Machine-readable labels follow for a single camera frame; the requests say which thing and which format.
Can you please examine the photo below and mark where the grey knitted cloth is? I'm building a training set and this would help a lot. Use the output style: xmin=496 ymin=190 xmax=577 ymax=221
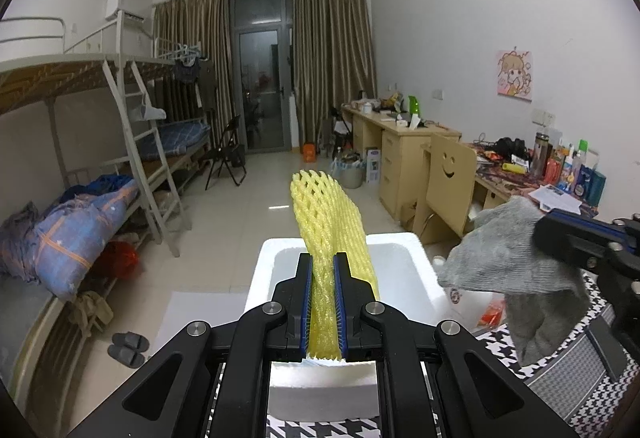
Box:
xmin=436 ymin=196 xmax=590 ymax=366

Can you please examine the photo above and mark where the white styrofoam box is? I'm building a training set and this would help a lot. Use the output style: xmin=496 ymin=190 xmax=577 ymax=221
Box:
xmin=243 ymin=231 xmax=452 ymax=419

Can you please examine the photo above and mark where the white air conditioner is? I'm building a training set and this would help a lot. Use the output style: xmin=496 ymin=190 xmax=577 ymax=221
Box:
xmin=104 ymin=0 xmax=145 ymax=23

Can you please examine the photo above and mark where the wooden smiley face chair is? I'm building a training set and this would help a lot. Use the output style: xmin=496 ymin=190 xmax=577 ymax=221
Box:
xmin=413 ymin=135 xmax=477 ymax=245

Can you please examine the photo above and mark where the brown right curtain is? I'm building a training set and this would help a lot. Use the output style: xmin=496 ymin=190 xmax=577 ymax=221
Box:
xmin=293 ymin=0 xmax=378 ymax=145

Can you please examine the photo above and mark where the blue plaid duvet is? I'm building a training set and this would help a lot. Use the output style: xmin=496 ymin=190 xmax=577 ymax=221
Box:
xmin=0 ymin=174 xmax=141 ymax=303

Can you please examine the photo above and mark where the glass balcony door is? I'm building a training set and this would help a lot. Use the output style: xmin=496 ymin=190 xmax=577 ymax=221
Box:
xmin=231 ymin=0 xmax=293 ymax=153

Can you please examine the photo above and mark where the white red pump bottle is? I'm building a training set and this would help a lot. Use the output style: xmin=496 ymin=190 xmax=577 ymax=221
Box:
xmin=444 ymin=286 xmax=494 ymax=332

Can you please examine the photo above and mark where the anime girl wall poster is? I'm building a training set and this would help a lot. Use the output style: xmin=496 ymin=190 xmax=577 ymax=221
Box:
xmin=497 ymin=48 xmax=533 ymax=102

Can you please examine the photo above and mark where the white metal bunk bed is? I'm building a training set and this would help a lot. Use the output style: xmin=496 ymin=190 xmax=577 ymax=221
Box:
xmin=1 ymin=14 xmax=208 ymax=411

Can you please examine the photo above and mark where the pair of black slippers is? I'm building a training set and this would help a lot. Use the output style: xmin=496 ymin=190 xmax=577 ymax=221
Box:
xmin=107 ymin=332 xmax=150 ymax=369

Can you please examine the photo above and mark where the black smartphone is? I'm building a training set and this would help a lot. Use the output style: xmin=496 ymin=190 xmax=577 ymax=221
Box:
xmin=587 ymin=315 xmax=628 ymax=382

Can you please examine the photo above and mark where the black folding chair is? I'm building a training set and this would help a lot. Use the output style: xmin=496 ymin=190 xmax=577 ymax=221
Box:
xmin=205 ymin=115 xmax=247 ymax=190

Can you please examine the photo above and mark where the brown curtain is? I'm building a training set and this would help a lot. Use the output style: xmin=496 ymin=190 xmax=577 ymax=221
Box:
xmin=153 ymin=0 xmax=235 ymax=135
xmin=293 ymin=0 xmax=378 ymax=145

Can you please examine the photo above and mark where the grey bucket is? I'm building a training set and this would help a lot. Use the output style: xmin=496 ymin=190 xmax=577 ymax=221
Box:
xmin=330 ymin=159 xmax=366 ymax=190

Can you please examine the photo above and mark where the brown left curtain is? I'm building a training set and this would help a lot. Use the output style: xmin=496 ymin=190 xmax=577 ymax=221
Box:
xmin=153 ymin=0 xmax=235 ymax=135

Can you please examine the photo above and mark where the red orange snack packet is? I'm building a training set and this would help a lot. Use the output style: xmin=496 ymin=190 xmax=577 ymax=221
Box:
xmin=478 ymin=293 xmax=506 ymax=328

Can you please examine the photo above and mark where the yellow foam net sleeve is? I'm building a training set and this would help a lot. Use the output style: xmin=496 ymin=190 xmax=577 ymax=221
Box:
xmin=290 ymin=170 xmax=380 ymax=360

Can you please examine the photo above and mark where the near cluttered wooden desk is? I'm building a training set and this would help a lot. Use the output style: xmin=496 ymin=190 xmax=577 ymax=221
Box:
xmin=464 ymin=142 xmax=609 ymax=223

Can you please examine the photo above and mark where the dark blue box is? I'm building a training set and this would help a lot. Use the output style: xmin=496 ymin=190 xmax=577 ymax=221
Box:
xmin=574 ymin=166 xmax=606 ymax=207

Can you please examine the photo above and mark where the houndstooth table cloth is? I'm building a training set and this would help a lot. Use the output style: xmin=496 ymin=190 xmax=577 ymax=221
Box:
xmin=265 ymin=273 xmax=639 ymax=437

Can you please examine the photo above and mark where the white printed paper sheet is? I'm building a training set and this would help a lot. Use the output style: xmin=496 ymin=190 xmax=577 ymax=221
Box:
xmin=528 ymin=184 xmax=582 ymax=215

